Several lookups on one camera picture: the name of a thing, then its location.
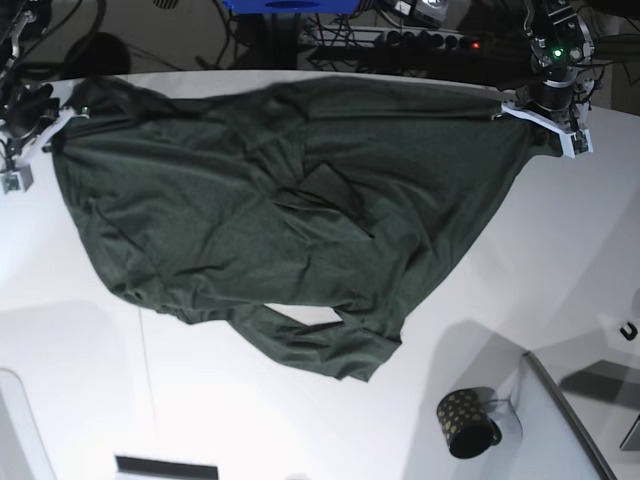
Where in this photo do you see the blue box with oval hole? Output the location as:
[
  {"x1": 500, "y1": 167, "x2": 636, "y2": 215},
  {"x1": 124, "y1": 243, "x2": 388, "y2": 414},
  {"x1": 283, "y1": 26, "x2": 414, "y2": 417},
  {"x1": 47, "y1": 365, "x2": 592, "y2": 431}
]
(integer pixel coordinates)
[{"x1": 223, "y1": 0, "x2": 360, "y2": 15}]

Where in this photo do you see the black power strip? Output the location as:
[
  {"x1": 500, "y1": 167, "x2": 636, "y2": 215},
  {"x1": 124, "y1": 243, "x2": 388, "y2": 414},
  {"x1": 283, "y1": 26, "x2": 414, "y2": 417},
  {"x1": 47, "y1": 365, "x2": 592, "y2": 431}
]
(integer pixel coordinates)
[{"x1": 299, "y1": 24, "x2": 483, "y2": 52}]

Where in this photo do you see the black mug with gold dots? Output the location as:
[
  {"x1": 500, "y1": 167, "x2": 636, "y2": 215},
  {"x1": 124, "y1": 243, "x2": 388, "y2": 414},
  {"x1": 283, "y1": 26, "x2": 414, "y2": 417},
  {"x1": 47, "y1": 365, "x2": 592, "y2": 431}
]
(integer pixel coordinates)
[{"x1": 436, "y1": 389, "x2": 502, "y2": 460}]

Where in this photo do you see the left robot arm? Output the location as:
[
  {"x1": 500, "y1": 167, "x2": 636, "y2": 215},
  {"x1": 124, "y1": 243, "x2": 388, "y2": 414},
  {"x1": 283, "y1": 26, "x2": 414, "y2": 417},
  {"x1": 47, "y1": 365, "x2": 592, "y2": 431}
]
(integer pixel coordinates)
[{"x1": 501, "y1": 1, "x2": 597, "y2": 158}]

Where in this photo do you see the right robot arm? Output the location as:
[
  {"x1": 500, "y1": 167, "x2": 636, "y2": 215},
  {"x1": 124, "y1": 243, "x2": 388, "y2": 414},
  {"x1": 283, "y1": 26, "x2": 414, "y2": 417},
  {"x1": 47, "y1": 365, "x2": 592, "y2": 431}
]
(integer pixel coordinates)
[{"x1": 1, "y1": 1, "x2": 88, "y2": 195}]

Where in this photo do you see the dark green t-shirt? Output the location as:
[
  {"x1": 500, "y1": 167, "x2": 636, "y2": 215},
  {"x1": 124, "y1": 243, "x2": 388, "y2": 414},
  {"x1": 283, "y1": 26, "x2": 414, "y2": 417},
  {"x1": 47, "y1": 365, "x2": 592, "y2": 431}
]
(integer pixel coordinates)
[{"x1": 52, "y1": 77, "x2": 562, "y2": 381}]

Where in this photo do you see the small black hook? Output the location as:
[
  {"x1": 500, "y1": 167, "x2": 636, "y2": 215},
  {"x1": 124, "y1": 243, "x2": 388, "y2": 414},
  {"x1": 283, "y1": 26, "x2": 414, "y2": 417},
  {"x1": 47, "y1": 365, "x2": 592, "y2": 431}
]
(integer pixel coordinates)
[{"x1": 619, "y1": 322, "x2": 639, "y2": 342}]

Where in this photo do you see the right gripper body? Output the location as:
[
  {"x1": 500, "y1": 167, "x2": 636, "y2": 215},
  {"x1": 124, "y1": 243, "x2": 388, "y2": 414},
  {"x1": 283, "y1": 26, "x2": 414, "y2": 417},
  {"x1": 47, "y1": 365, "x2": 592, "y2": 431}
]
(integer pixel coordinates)
[{"x1": 1, "y1": 83, "x2": 55, "y2": 150}]

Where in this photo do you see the white rounded panel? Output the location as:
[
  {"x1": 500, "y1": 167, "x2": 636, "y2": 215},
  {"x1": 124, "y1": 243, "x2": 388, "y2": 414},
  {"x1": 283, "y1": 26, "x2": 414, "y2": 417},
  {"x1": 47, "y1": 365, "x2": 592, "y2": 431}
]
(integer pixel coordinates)
[{"x1": 1, "y1": 368, "x2": 56, "y2": 480}]

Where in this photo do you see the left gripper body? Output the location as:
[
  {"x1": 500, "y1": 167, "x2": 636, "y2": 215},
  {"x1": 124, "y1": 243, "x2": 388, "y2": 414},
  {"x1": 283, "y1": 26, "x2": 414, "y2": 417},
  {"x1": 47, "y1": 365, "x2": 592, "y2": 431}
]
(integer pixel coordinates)
[{"x1": 515, "y1": 69, "x2": 595, "y2": 117}]

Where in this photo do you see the grey metal side table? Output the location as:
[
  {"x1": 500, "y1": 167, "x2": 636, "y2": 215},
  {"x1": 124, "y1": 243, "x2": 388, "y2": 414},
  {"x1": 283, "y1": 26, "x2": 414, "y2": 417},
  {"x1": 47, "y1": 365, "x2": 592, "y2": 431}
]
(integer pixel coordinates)
[{"x1": 513, "y1": 352, "x2": 639, "y2": 479}]

